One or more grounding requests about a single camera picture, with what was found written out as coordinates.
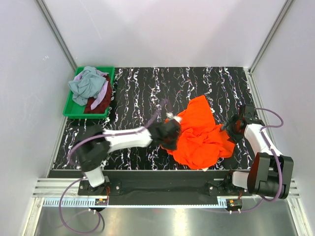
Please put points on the white slotted cable duct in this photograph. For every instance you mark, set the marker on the white slotted cable duct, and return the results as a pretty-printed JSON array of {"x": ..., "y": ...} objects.
[{"x": 93, "y": 202}]

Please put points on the lilac t shirt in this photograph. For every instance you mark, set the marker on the lilac t shirt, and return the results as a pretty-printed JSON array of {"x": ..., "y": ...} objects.
[{"x": 101, "y": 94}]

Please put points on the dark red t shirt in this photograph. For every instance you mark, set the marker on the dark red t shirt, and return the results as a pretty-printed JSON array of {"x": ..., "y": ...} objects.
[{"x": 100, "y": 104}]

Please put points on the right aluminium corner post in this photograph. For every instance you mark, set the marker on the right aluminium corner post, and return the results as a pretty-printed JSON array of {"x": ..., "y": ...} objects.
[{"x": 272, "y": 32}]

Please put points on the green plastic tray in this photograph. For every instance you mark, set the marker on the green plastic tray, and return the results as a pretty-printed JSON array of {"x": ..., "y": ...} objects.
[{"x": 88, "y": 82}]

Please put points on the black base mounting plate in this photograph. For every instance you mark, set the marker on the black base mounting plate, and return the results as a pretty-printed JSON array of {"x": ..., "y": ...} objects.
[{"x": 163, "y": 188}]

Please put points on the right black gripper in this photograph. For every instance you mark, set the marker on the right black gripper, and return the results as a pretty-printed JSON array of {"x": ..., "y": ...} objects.
[{"x": 228, "y": 127}]

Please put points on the orange t shirt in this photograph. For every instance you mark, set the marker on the orange t shirt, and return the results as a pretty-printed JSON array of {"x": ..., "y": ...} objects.
[{"x": 201, "y": 142}]

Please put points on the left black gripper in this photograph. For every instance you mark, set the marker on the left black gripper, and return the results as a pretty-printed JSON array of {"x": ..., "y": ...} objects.
[{"x": 173, "y": 145}]

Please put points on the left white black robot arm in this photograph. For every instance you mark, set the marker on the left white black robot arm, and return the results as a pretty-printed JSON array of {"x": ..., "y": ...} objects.
[{"x": 93, "y": 149}]

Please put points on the aluminium corner post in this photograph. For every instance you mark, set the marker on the aluminium corner post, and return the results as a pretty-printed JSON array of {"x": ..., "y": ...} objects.
[
  {"x": 56, "y": 32},
  {"x": 272, "y": 32}
]

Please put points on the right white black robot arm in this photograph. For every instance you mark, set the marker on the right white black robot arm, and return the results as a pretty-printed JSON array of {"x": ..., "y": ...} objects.
[{"x": 271, "y": 171}]

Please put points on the grey-blue t shirt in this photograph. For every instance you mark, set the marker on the grey-blue t shirt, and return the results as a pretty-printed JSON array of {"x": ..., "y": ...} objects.
[{"x": 86, "y": 84}]

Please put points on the left aluminium corner post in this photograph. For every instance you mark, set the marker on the left aluminium corner post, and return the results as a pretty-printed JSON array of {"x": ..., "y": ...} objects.
[{"x": 56, "y": 32}]

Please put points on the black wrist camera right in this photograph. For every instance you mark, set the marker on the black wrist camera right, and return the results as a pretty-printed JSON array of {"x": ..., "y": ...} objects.
[{"x": 248, "y": 115}]

